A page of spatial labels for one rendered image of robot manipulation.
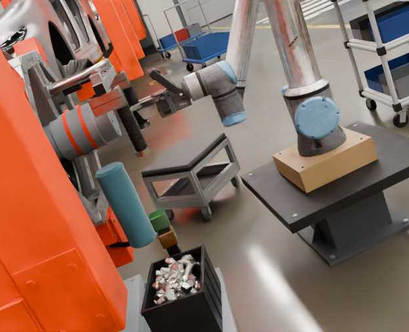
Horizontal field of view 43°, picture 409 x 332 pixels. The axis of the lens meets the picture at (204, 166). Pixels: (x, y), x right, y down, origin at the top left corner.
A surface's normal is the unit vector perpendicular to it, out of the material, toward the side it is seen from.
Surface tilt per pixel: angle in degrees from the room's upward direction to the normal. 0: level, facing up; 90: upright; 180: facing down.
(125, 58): 90
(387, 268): 0
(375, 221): 90
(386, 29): 90
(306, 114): 93
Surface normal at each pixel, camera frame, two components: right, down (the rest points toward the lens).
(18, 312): 0.11, 0.29
